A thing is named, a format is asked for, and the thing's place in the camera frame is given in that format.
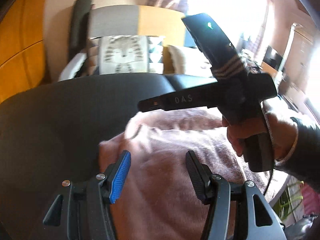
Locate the tiger print cushion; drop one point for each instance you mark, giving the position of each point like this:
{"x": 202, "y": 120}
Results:
{"x": 125, "y": 54}

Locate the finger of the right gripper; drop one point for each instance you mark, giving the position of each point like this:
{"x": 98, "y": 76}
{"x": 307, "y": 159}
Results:
{"x": 205, "y": 95}

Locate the deer print cushion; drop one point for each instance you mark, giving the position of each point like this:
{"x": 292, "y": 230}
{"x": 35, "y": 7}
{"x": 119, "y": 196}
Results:
{"x": 189, "y": 61}

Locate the black rolled mat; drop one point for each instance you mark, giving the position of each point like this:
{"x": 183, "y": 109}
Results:
{"x": 78, "y": 27}

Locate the pink knitted sweater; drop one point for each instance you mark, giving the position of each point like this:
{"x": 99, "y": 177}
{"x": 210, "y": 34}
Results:
{"x": 158, "y": 200}

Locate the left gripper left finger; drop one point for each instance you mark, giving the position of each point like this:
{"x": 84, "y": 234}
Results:
{"x": 82, "y": 210}

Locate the grey yellow blue sofa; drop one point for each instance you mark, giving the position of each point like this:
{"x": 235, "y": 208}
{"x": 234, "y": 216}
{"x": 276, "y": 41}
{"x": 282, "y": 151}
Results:
{"x": 132, "y": 20}

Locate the person right hand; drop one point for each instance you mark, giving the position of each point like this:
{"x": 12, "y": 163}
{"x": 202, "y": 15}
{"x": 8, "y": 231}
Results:
{"x": 283, "y": 129}

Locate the green potted plant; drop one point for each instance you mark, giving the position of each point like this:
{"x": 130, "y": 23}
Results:
{"x": 289, "y": 200}

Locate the magenta bed quilt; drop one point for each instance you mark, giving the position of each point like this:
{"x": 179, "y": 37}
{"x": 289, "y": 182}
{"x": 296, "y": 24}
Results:
{"x": 310, "y": 200}

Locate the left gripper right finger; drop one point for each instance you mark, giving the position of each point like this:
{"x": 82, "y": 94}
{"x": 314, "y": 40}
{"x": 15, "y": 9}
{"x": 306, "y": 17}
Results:
{"x": 254, "y": 217}

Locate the right black jacket sleeve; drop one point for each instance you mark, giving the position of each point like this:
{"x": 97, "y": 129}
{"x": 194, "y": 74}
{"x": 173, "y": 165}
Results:
{"x": 302, "y": 160}

